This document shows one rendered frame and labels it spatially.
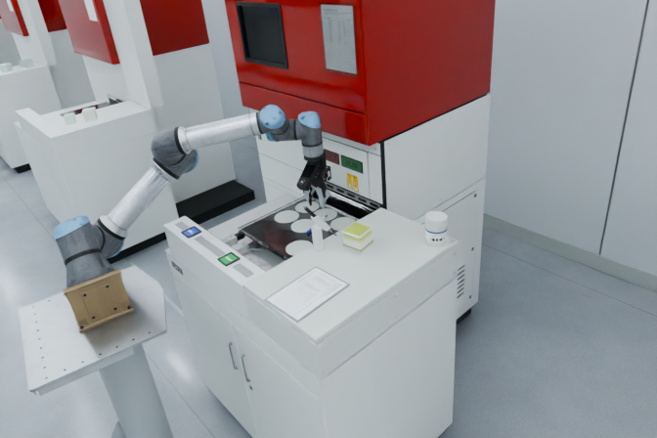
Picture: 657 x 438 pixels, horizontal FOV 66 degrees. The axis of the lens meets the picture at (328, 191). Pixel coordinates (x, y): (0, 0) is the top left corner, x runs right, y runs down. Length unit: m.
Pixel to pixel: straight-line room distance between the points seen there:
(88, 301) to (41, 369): 0.23
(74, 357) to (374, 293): 0.93
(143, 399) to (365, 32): 1.49
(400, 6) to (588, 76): 1.46
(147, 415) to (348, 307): 0.99
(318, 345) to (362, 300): 0.19
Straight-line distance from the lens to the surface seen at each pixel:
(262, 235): 1.94
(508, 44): 3.16
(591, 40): 2.95
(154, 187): 1.90
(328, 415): 1.58
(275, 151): 2.35
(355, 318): 1.44
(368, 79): 1.70
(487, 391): 2.55
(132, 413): 2.12
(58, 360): 1.81
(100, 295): 1.81
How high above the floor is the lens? 1.90
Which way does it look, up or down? 27 degrees down
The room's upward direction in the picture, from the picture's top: 6 degrees counter-clockwise
